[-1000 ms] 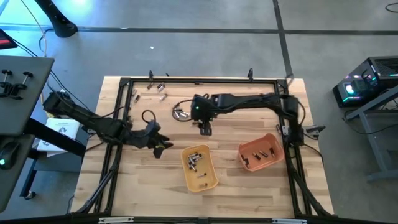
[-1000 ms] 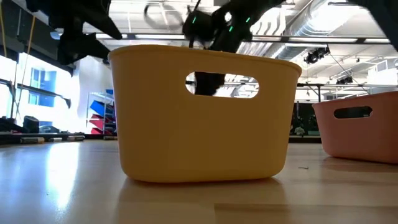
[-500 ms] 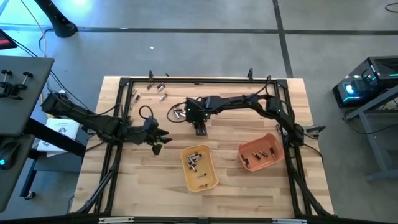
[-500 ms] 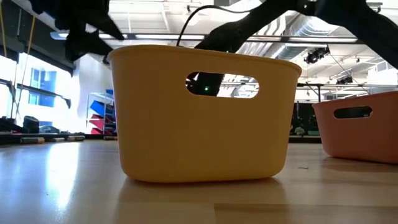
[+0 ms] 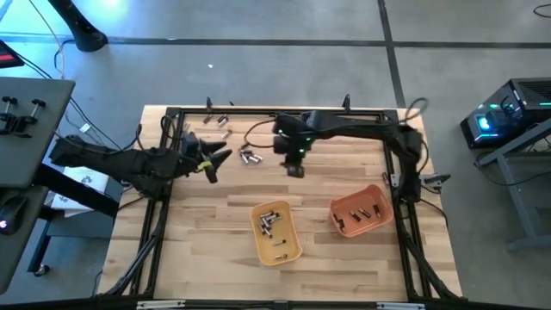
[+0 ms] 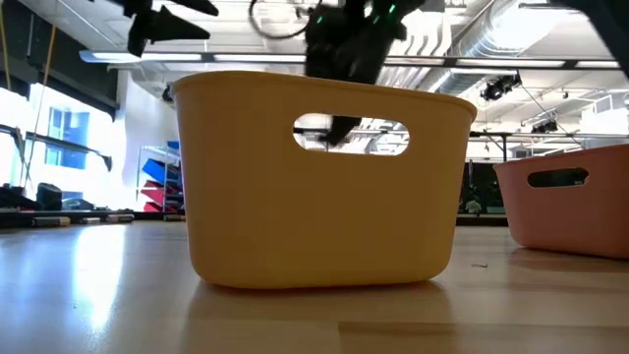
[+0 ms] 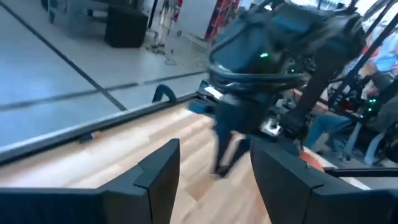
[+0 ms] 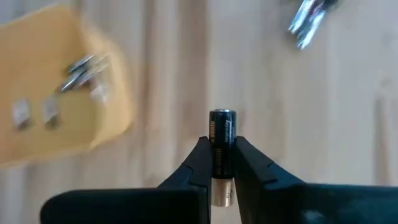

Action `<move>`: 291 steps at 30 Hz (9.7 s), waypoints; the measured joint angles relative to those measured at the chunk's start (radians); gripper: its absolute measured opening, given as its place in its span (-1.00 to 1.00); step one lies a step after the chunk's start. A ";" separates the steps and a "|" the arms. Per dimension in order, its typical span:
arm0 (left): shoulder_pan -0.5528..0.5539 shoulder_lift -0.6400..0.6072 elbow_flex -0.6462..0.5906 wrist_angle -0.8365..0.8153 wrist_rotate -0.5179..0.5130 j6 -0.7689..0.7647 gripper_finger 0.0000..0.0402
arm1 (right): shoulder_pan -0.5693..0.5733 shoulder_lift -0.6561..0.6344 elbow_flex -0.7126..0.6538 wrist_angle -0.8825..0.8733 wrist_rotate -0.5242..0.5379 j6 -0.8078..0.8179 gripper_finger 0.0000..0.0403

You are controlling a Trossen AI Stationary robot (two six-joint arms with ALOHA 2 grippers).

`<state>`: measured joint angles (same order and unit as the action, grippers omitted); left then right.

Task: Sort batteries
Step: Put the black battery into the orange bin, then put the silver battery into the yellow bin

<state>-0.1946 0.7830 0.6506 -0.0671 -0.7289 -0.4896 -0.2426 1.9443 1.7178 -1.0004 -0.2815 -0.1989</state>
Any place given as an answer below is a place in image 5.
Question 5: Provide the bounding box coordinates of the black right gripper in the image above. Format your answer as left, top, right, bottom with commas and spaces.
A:
272, 112, 314, 167

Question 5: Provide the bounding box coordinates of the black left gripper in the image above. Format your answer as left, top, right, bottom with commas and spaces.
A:
175, 132, 233, 176

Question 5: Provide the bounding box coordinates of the yellow plastic bin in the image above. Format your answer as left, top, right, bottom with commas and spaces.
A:
250, 199, 304, 267

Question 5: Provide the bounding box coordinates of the orange plastic bin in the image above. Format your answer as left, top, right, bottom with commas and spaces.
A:
329, 183, 395, 239

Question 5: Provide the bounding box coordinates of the white printed box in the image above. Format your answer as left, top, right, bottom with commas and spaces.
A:
50, 166, 112, 212

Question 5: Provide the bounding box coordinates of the grey table clamp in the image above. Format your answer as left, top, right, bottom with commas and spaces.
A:
423, 172, 452, 191

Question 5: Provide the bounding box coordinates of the grey side desk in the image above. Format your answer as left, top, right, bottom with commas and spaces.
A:
0, 77, 121, 295

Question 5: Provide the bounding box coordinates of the black computer mouse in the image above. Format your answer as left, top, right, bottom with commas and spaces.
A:
0, 195, 28, 236

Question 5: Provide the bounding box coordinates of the black computer tower with lights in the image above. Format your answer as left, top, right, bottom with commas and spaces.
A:
459, 77, 551, 150

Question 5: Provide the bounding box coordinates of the black device with red screen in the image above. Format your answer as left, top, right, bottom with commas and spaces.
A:
0, 40, 26, 70

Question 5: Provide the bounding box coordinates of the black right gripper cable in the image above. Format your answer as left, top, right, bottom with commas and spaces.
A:
243, 96, 430, 150

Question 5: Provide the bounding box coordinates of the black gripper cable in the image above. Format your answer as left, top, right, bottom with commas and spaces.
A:
243, 96, 430, 150
136, 114, 190, 152

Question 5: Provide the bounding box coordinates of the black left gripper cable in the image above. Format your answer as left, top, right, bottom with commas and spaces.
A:
136, 114, 190, 152

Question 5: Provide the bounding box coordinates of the white frame bracket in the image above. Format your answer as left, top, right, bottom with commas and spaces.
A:
135, 300, 187, 310
376, 301, 426, 310

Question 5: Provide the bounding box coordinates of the black pedestal stand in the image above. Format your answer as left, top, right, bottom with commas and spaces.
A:
46, 0, 109, 53

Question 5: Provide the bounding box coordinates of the yellow cable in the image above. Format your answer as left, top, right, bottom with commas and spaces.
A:
28, 0, 66, 81

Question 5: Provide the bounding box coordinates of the black clamp mount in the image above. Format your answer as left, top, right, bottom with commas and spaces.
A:
0, 96, 47, 139

